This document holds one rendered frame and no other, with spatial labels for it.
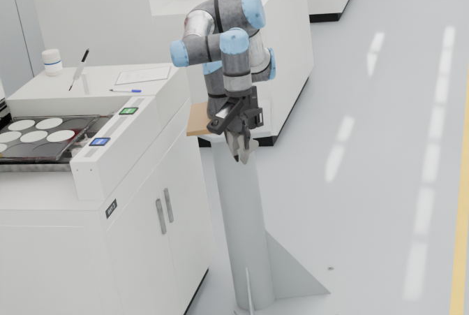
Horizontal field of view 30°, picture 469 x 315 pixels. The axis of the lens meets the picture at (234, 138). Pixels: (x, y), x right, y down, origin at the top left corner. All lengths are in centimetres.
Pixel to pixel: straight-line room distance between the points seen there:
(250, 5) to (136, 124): 62
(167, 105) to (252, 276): 76
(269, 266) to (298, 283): 15
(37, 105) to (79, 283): 82
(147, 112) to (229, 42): 92
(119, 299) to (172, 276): 48
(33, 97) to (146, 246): 76
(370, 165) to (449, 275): 113
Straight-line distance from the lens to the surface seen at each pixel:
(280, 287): 361
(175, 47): 243
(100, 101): 333
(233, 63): 231
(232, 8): 277
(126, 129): 298
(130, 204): 300
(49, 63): 366
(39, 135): 326
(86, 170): 280
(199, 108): 335
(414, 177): 452
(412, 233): 403
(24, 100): 347
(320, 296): 362
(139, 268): 309
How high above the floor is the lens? 204
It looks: 23 degrees down
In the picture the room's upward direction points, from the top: 9 degrees counter-clockwise
